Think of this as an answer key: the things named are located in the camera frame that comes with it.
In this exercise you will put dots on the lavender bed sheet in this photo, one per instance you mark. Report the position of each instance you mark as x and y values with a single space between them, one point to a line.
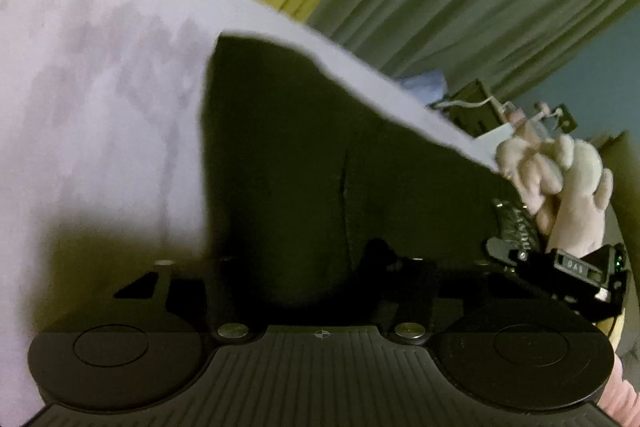
101 145

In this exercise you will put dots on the blue cloth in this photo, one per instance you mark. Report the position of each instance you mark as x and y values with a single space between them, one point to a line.
428 88

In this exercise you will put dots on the cream plush toy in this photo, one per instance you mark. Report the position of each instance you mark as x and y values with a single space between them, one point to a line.
565 187

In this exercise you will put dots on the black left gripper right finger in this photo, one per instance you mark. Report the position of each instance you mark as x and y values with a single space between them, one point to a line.
420 299

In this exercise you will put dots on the black pants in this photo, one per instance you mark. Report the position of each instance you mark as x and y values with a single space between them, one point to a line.
323 211

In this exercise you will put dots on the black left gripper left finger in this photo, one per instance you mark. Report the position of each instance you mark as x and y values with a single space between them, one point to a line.
168 298

